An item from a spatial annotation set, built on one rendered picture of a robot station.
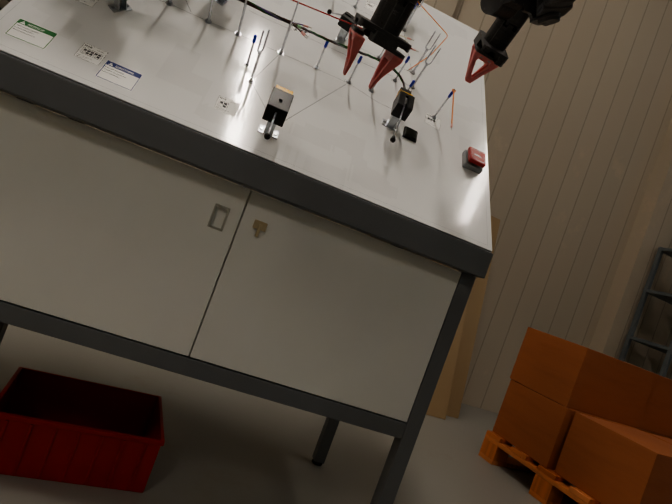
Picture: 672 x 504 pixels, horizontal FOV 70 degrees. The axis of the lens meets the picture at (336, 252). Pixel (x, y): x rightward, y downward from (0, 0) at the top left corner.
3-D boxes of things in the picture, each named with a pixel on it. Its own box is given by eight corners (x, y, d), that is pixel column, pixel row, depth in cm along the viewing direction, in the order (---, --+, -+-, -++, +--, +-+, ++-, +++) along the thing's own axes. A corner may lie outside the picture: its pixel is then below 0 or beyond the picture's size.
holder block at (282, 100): (247, 155, 102) (259, 122, 94) (262, 119, 109) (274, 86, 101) (268, 163, 103) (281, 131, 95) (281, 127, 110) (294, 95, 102)
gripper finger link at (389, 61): (344, 71, 90) (368, 22, 86) (376, 88, 93) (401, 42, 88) (348, 80, 85) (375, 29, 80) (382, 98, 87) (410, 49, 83)
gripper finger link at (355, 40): (331, 64, 89) (355, 15, 85) (364, 82, 92) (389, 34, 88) (335, 73, 84) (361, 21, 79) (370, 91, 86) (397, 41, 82)
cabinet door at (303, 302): (407, 423, 117) (463, 273, 118) (189, 357, 105) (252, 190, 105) (404, 419, 119) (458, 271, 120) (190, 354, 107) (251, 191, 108)
